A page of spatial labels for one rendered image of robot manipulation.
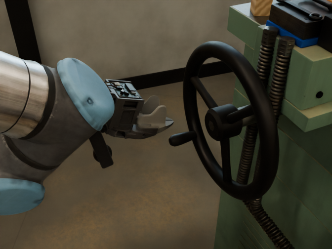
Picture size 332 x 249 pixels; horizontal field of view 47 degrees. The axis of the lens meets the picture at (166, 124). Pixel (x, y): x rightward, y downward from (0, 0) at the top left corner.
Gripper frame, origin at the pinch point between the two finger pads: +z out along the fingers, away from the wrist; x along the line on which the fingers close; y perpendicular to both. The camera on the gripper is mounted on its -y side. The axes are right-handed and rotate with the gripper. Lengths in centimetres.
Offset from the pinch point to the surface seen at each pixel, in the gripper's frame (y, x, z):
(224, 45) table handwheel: 21.0, -8.8, -1.0
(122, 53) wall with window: -37, 127, 47
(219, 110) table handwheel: 10.0, -10.6, 2.1
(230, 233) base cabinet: -42, 3, 41
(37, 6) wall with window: -20, 130, 0
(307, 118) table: 15.8, -21.2, 9.8
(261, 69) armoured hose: 18.6, -10.5, 7.2
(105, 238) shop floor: -74, 34, 17
